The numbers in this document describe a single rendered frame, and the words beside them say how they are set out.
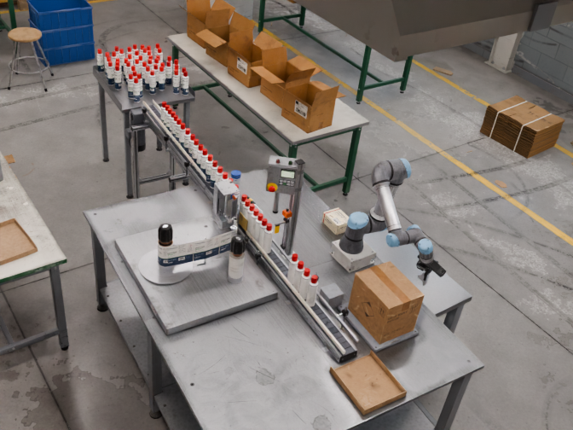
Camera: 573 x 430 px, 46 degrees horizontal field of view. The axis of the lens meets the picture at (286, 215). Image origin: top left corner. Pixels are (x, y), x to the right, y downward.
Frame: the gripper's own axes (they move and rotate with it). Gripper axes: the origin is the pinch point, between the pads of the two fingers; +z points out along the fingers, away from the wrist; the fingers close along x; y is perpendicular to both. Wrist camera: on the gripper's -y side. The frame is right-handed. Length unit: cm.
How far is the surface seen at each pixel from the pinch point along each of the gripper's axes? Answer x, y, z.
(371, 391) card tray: 80, -16, -24
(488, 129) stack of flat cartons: -282, 120, 243
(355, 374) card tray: 77, -4, -23
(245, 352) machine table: 103, 45, -37
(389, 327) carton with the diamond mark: 46, -4, -22
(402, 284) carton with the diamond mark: 23.5, 1.5, -27.7
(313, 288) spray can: 53, 39, -33
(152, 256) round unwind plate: 89, 129, -40
